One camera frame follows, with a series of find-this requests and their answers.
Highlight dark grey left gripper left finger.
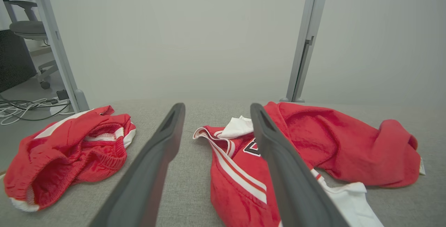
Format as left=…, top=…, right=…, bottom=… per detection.
left=89, top=103, right=186, bottom=227

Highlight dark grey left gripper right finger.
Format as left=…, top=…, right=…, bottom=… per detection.
left=250, top=103, right=351, bottom=227

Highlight red jersey with white trim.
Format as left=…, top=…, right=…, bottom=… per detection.
left=193, top=101, right=426, bottom=227

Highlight red shorts with white stripe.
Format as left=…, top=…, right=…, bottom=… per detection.
left=3, top=106, right=137, bottom=212

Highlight white power strip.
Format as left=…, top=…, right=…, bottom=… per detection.
left=49, top=103, right=72, bottom=116

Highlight black cabinet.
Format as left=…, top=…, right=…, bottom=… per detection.
left=0, top=29, right=37, bottom=93

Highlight grey office chair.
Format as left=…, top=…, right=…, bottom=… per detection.
left=9, top=0, right=60, bottom=90

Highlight grey end post foot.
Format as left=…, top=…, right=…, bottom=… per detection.
left=74, top=89, right=90, bottom=113

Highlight black floor cable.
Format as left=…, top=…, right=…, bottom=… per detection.
left=0, top=94, right=72, bottom=121

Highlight white floor cables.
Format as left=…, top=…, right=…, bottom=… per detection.
left=0, top=98, right=70, bottom=126

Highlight grey metal partition post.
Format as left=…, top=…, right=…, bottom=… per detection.
left=285, top=0, right=331, bottom=103

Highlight grey partition end post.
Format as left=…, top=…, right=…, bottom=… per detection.
left=28, top=0, right=90, bottom=113

